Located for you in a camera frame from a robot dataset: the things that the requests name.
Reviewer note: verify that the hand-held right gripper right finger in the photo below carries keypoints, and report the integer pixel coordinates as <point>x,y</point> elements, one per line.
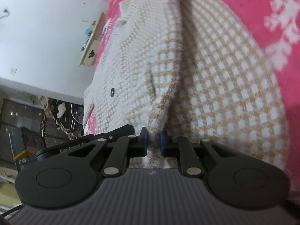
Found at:
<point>163,145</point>

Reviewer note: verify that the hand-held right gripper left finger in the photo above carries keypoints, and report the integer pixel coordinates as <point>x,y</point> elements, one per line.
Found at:
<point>144,143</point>

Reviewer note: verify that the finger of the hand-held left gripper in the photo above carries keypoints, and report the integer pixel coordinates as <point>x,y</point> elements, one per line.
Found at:
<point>121,130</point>

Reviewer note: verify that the beige white houndstooth coat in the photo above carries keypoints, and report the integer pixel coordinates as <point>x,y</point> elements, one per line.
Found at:
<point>211,86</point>

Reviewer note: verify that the white hanging cloth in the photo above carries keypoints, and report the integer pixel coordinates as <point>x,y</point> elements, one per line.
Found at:
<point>61,110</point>

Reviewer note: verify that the bicycle wheel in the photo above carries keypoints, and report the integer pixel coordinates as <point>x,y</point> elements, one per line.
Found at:
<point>76,116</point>

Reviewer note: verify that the dark glass cabinet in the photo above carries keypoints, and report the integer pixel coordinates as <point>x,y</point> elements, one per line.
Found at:
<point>21,117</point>

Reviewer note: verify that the cream nightstand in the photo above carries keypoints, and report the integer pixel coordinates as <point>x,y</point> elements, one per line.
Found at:
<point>90,49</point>

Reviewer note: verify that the blue paper sheet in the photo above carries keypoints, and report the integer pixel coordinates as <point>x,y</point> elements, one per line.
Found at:
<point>89,31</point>

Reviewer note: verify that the white wall socket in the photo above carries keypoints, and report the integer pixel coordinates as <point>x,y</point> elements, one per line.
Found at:
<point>13,71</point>

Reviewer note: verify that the metal wall hook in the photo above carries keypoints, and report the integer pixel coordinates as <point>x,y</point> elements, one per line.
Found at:
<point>5,13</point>

